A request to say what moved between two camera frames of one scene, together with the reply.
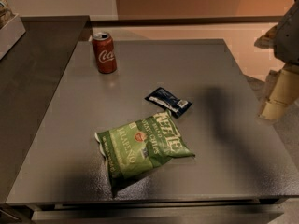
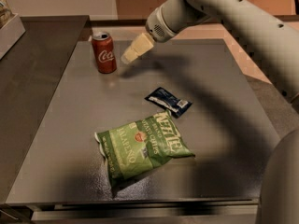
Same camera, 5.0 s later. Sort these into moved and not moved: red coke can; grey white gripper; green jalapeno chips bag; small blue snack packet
Moved: grey white gripper
Not moved: small blue snack packet; green jalapeno chips bag; red coke can
